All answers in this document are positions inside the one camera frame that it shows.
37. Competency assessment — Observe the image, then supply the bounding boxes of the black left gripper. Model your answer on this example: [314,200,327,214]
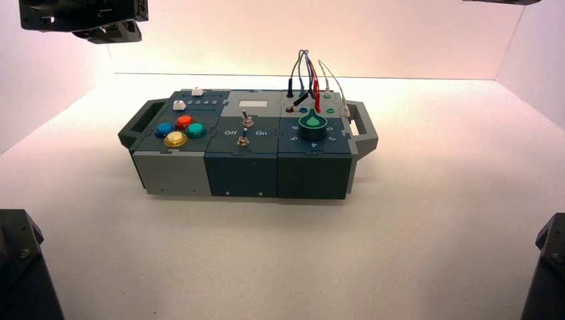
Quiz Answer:
[18,0,149,45]

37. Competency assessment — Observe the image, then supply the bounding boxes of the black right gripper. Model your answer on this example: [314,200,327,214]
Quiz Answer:
[462,0,542,6]

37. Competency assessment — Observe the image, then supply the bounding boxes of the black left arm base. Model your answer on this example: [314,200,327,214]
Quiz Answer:
[0,209,65,320]

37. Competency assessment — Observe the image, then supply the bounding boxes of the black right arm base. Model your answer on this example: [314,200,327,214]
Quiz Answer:
[520,213,565,320]

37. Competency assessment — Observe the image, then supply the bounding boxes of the yellow round push button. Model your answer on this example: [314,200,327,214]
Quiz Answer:
[163,131,189,149]

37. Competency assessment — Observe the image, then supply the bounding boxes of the grey and blue task box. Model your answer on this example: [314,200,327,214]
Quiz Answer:
[117,88,379,200]

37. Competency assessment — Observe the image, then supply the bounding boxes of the green and black rotary knob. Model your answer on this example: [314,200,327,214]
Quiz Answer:
[298,108,328,142]

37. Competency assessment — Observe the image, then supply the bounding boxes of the dark grey box handle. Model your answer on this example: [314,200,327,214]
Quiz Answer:
[117,98,169,151]

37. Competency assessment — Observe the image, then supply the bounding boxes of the white plug cable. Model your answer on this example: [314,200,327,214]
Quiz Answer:
[321,61,351,119]
[317,59,332,93]

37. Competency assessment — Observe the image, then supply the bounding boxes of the light grey box handle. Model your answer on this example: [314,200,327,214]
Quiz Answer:
[345,100,379,161]

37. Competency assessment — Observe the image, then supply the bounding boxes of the red banana plug cable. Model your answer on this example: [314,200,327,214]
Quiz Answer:
[305,55,322,114]

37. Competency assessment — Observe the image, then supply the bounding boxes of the blue banana plug cable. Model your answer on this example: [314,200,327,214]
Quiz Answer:
[298,49,315,100]

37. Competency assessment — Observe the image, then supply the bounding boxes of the black banana plug cable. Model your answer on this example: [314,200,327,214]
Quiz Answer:
[287,49,310,108]

